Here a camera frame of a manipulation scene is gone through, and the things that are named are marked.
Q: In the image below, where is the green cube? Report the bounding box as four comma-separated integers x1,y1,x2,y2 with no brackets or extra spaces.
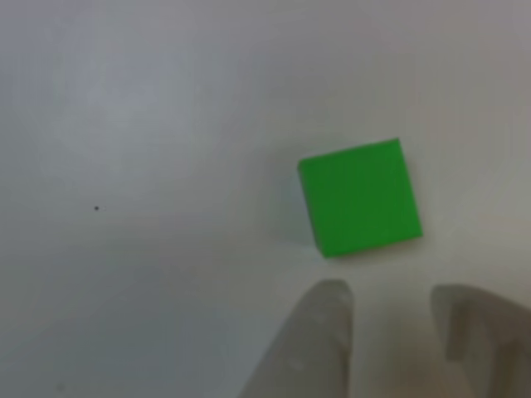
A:
296,138,425,260

